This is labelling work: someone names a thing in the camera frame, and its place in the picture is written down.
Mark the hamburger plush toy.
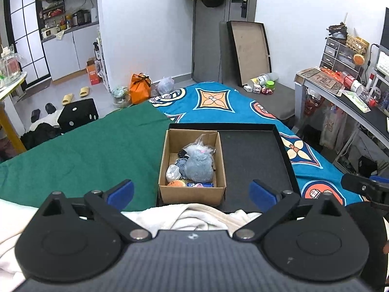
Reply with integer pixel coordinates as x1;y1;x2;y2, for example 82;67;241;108
168;180;186;187

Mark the white soft bundle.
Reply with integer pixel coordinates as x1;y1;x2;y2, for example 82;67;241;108
166;164;181;183

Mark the blue patterned plush toy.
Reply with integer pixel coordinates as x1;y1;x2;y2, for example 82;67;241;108
175;157;187;179

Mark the grey fluffy plush toy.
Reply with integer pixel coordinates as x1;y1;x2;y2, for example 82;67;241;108
185;152;214;183

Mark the brown cardboard box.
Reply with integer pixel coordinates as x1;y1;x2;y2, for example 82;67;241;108
158;129;227;206

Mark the clear plastic bag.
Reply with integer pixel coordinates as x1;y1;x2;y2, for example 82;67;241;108
183;134;215;155

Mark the black shallow tray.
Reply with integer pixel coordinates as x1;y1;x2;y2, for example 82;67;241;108
157;123;300;214

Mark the green cloth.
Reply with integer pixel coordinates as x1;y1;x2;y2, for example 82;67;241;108
1;101;171;211

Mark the black desk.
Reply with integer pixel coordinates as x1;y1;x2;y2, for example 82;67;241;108
292;68;388;164

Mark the white tote bag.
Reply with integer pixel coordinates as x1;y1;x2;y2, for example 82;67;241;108
320;104;347;153

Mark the black dice cushion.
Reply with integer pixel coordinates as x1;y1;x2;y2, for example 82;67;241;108
57;98;99;133

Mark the grey bench seat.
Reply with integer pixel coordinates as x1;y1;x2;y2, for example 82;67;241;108
219;22;295;128

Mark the yellow slipper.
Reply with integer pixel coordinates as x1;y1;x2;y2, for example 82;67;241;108
62;93;74;106
79;86;90;98

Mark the blue patterned blanket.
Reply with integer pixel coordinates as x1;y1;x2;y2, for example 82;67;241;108
148;82;363;206

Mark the green lidded jar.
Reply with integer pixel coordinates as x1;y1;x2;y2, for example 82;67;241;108
266;81;275;90

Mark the orange bag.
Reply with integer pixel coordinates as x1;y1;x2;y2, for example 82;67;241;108
129;73;151;105

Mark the orange cardboard box on floor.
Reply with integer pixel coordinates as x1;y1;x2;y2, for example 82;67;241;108
86;58;101;85

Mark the drawer organizer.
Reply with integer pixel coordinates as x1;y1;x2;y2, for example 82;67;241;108
319;38;363;78

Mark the white kitchen cabinet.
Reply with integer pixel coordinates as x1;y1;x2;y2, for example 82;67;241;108
42;24;99;81

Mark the framed brown board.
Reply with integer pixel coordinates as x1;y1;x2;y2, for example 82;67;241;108
227;20;272;87

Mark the black framed glass door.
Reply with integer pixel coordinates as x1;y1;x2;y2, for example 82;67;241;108
3;0;50;90

